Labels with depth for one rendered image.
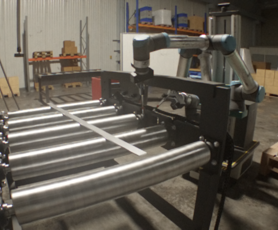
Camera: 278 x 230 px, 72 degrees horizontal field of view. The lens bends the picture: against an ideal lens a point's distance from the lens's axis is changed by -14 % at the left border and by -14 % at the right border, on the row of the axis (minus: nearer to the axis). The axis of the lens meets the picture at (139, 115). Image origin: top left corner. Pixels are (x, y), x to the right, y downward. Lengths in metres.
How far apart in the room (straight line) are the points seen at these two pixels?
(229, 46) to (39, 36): 10.38
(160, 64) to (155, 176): 5.47
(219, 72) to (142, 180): 1.80
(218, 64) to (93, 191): 1.97
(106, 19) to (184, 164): 11.87
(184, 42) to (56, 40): 10.26
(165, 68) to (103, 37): 6.67
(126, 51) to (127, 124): 4.72
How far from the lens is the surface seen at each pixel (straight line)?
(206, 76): 1.67
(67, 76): 6.43
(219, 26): 2.41
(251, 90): 1.92
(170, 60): 6.23
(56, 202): 0.68
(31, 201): 0.67
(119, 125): 1.34
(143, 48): 1.14
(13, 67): 11.19
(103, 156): 1.01
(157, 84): 1.28
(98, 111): 1.60
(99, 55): 12.15
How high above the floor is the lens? 1.27
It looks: 15 degrees down
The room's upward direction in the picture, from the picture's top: straight up
